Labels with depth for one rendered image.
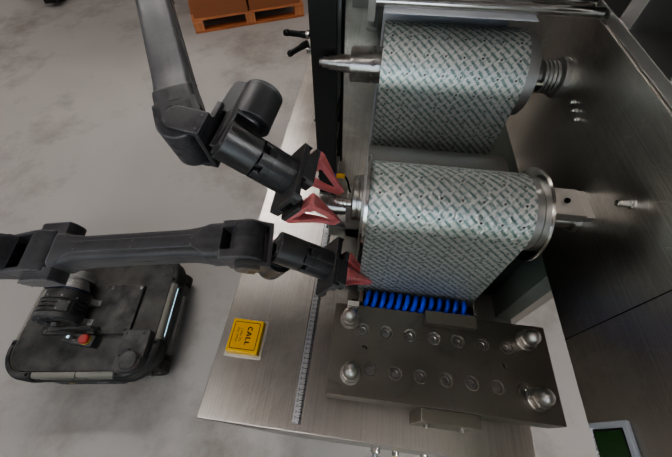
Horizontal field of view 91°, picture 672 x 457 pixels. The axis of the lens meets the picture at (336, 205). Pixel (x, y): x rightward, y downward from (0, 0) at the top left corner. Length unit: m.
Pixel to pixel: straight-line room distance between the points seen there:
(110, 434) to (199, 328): 0.51
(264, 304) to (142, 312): 0.96
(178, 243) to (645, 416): 0.65
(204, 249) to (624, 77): 0.66
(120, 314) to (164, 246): 1.15
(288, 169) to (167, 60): 0.24
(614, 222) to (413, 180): 0.27
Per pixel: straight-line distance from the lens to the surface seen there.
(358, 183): 0.51
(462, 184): 0.51
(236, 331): 0.81
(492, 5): 0.64
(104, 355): 1.74
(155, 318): 1.70
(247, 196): 2.20
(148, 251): 0.63
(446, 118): 0.66
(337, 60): 0.66
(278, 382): 0.79
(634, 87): 0.59
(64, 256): 0.73
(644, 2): 0.65
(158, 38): 0.62
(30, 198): 2.88
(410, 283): 0.67
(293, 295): 0.84
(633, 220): 0.55
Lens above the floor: 1.68
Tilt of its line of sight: 54 degrees down
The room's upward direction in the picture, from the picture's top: straight up
